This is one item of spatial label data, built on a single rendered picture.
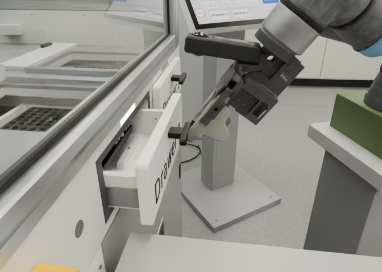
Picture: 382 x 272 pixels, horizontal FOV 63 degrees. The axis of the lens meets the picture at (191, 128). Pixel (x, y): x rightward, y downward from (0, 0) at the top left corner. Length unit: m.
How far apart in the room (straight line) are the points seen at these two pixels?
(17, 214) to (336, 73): 3.64
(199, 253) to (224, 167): 1.28
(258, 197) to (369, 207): 0.98
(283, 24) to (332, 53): 3.25
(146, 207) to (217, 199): 1.32
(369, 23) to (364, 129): 0.43
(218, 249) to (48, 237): 0.28
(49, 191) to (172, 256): 0.25
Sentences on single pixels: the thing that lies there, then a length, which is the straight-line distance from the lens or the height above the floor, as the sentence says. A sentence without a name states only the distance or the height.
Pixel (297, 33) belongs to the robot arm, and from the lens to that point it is 0.46.
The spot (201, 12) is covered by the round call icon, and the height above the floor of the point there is 1.02.
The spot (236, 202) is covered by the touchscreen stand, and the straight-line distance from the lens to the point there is 1.77.
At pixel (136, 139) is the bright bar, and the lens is 0.66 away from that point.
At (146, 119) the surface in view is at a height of 0.87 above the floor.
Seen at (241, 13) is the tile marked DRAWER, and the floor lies 1.00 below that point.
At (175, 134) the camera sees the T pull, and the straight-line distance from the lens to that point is 0.54.
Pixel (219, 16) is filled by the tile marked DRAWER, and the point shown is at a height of 1.00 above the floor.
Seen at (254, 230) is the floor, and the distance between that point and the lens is 1.68.
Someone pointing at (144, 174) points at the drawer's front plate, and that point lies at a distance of 0.44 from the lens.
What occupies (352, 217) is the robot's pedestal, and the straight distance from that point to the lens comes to 0.99.
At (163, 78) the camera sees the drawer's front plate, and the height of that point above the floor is 0.93.
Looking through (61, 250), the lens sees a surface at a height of 0.88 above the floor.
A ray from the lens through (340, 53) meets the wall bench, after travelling 3.74.
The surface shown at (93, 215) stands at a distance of 0.47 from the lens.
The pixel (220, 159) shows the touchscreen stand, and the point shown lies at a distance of 1.74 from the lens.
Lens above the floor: 1.16
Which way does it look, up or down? 27 degrees down
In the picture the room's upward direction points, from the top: straight up
